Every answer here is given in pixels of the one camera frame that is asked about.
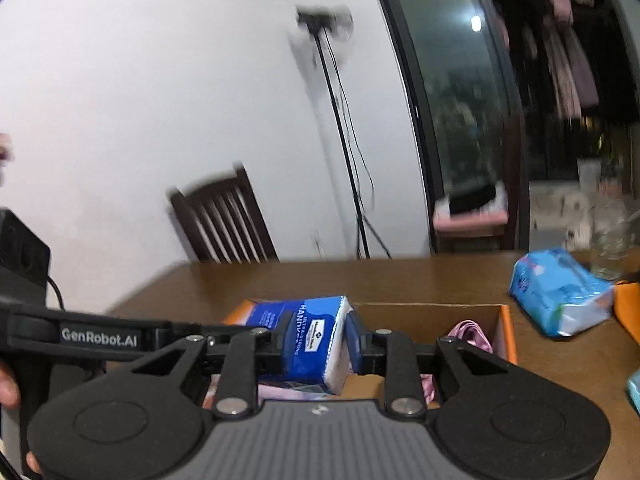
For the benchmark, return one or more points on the hanging clothes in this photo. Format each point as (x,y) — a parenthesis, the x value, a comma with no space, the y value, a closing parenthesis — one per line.
(565,50)

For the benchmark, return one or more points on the pink stool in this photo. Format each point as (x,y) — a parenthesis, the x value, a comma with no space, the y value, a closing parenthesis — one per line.
(467,217)

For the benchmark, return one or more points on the black light stand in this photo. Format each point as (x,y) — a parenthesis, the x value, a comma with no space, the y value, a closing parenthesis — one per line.
(345,135)

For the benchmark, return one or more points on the small blue packet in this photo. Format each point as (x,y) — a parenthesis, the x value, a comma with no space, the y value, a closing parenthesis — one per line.
(635,389)

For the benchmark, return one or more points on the red cardboard box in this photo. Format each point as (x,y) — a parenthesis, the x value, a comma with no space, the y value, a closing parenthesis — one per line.
(415,317)

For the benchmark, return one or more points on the orange cloth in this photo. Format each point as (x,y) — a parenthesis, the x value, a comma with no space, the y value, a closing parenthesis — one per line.
(627,310)

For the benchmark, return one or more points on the person's left hand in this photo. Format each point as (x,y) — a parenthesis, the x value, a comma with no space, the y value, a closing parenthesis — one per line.
(9,385)

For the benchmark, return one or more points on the glass sliding door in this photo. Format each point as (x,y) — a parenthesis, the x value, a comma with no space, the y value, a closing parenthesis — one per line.
(450,85)

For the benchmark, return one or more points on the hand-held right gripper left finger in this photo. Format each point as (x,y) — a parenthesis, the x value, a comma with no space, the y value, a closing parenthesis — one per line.
(270,355)

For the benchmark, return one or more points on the dark wooden chair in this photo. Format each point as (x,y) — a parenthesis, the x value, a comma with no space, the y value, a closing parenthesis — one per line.
(225,220)

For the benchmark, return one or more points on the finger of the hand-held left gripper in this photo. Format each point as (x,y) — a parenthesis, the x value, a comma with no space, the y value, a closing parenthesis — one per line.
(217,335)

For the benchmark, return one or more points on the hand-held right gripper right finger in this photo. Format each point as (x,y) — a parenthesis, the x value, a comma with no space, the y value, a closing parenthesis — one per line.
(355,345)

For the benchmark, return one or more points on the light blue wipes package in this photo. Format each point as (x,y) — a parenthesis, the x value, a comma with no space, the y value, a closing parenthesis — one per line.
(555,292)

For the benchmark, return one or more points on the blue tissue pack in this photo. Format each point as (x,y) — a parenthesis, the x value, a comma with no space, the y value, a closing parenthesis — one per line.
(310,340)

